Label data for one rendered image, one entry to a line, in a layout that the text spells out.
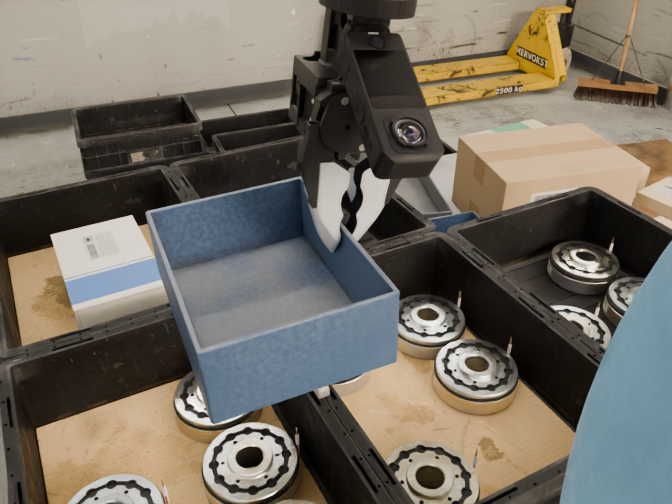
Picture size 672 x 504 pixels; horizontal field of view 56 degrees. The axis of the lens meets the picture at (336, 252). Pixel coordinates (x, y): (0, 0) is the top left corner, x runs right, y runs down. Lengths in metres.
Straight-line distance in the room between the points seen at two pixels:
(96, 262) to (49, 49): 2.96
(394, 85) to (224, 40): 3.50
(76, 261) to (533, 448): 0.64
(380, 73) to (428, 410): 0.47
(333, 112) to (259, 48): 3.53
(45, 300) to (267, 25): 3.11
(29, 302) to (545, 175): 0.93
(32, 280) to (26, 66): 2.83
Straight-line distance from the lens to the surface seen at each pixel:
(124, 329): 0.79
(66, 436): 0.83
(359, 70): 0.45
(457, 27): 4.55
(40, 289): 1.08
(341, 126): 0.48
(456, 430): 0.79
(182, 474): 0.76
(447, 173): 1.61
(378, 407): 0.80
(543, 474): 0.64
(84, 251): 0.97
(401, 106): 0.44
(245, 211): 0.61
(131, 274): 0.90
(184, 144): 2.23
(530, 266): 1.07
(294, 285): 0.58
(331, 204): 0.51
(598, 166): 1.37
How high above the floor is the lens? 1.42
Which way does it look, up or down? 34 degrees down
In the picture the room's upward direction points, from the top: straight up
